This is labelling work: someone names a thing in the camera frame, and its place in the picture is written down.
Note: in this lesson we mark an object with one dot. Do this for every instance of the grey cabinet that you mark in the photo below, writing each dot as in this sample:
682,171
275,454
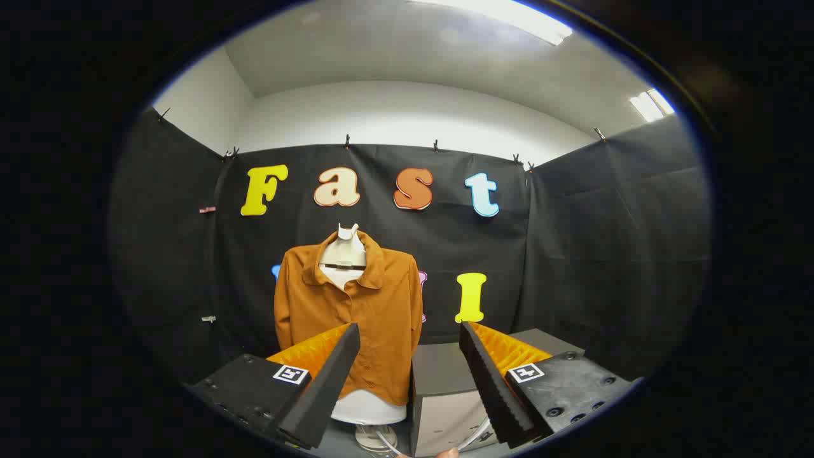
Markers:
439,375

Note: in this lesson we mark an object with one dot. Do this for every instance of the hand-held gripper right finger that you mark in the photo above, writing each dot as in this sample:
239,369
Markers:
486,381

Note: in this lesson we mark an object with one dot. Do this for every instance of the orange button shirt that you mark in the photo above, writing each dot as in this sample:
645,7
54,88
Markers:
381,305

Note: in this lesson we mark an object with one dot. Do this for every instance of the small ceiling light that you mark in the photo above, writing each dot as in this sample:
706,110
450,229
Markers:
648,105

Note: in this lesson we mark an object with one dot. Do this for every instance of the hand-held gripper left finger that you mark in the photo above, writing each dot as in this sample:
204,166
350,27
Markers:
331,381

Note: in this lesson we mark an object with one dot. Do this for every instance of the white round stand base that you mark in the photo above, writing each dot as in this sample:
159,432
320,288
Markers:
369,439

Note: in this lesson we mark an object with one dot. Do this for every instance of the black backdrop cloth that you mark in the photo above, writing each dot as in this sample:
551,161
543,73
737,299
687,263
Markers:
572,254

